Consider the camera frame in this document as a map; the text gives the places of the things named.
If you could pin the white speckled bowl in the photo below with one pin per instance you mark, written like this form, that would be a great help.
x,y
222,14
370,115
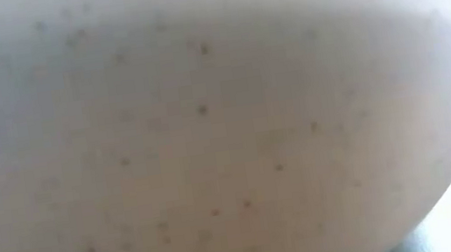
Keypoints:
x,y
207,124

